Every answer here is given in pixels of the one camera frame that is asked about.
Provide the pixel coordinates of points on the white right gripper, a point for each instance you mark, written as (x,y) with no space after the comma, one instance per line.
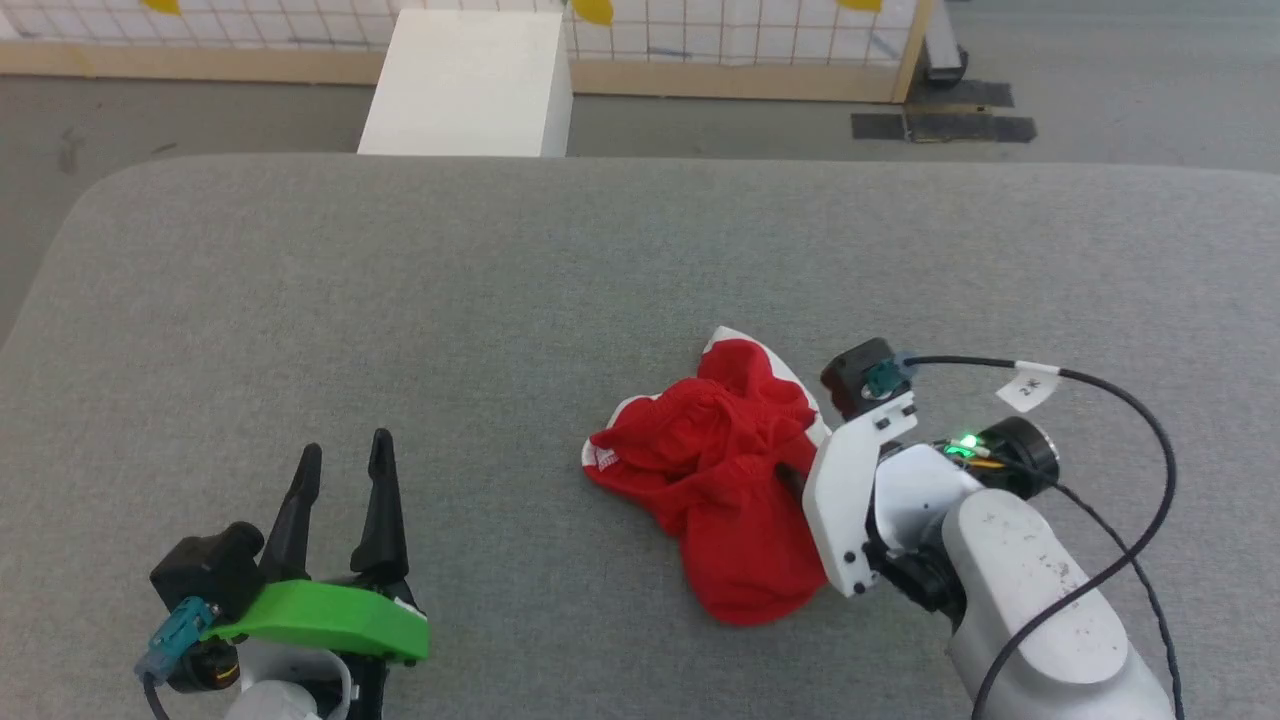
(845,490)

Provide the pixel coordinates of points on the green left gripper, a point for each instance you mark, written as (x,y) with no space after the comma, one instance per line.
(330,618)

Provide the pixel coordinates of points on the red shorts with white stripe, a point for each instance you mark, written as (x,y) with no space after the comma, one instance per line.
(720,480)

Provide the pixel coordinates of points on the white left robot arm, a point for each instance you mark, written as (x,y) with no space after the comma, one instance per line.
(275,700)

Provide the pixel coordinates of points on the long black floor tape patch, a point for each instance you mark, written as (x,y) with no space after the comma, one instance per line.
(950,127)

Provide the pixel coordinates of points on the short black floor tape patch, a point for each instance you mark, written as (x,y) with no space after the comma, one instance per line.
(960,94)

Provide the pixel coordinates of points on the white box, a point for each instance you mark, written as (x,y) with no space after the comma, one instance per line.
(470,85)

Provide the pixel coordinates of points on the yellow sticker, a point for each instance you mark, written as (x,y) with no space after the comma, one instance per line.
(594,9)
(860,4)
(162,5)

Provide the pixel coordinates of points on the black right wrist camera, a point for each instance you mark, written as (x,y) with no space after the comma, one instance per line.
(855,378)

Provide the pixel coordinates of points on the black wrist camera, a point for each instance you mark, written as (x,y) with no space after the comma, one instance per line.
(855,378)
(210,570)

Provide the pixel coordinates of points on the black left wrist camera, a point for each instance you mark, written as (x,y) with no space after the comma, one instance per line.
(210,570)

